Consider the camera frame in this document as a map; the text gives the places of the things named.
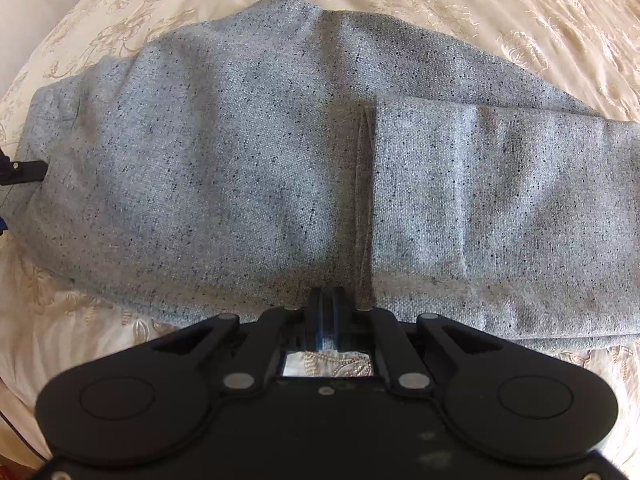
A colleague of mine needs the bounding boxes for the light blue speckled pants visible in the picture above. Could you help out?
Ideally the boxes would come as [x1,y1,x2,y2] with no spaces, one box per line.
[1,0,639,347]

